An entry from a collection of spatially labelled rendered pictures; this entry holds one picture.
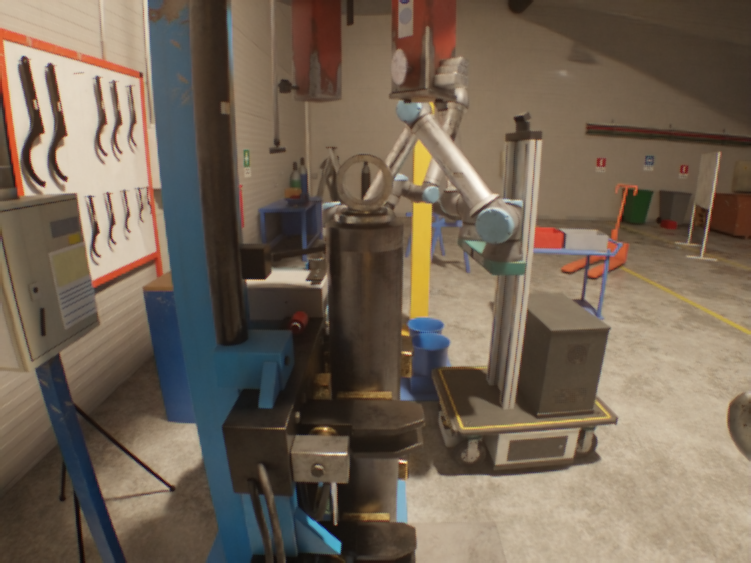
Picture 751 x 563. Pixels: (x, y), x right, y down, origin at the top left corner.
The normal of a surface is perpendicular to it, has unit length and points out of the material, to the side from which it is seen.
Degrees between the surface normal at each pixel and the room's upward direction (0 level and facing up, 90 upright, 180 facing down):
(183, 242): 90
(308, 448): 0
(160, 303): 90
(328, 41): 90
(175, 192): 90
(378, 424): 0
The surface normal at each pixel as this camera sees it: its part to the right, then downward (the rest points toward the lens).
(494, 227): -0.41, 0.33
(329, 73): 0.73, 0.20
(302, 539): -0.01, 0.29
